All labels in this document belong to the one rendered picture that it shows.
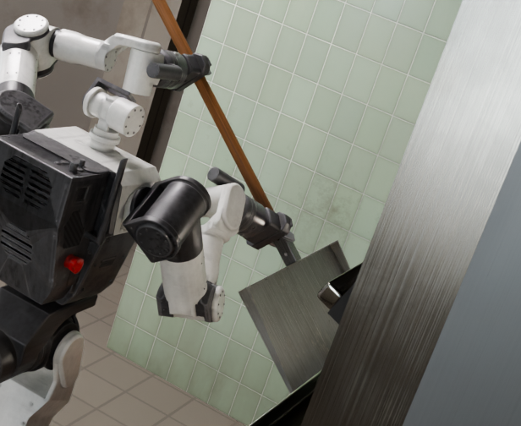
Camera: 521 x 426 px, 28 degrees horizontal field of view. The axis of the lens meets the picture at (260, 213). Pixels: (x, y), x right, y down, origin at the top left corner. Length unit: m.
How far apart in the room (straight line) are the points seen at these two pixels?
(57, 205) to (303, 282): 0.81
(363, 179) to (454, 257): 3.00
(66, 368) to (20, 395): 0.13
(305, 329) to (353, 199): 1.36
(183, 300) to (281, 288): 0.39
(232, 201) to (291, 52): 1.58
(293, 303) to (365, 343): 1.67
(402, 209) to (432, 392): 0.14
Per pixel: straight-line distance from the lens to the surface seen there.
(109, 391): 4.14
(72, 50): 2.44
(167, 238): 1.97
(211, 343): 4.18
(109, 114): 2.10
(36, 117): 2.23
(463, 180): 0.77
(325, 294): 0.91
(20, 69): 2.36
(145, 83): 2.38
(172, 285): 2.13
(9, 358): 2.14
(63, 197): 1.96
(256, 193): 2.54
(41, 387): 2.34
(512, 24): 0.76
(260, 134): 3.91
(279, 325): 2.40
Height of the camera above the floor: 2.05
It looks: 18 degrees down
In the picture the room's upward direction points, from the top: 19 degrees clockwise
